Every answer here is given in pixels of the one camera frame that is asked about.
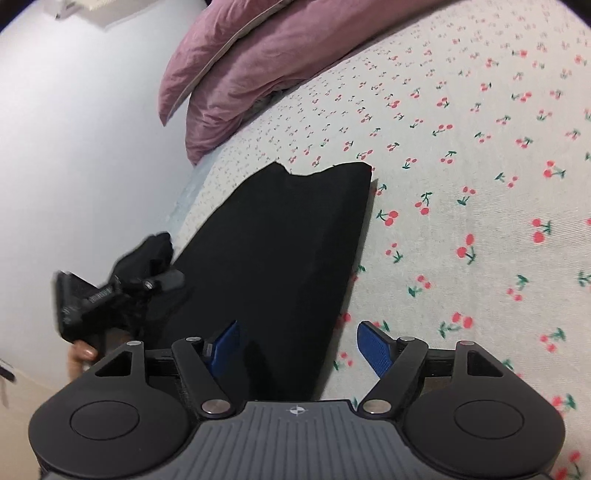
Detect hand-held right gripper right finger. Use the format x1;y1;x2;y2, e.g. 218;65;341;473
356;320;507;414

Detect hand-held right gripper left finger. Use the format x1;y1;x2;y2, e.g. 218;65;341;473
93;320;242;416

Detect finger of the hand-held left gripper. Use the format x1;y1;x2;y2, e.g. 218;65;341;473
115;232;174;280
142;271;186;293

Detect black pants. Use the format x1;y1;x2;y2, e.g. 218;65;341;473
139;161;375;402

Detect person's left hand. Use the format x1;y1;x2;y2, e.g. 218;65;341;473
66;340;99;375

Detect light grey mattress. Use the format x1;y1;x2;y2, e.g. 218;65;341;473
171;154;232;232

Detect pink duvet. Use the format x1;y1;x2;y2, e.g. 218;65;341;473
158;0;444;166

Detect cherry print bed sheet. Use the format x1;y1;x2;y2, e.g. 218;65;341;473
168;0;591;480

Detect white wall fixture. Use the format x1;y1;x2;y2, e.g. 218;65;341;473
54;0;139;25

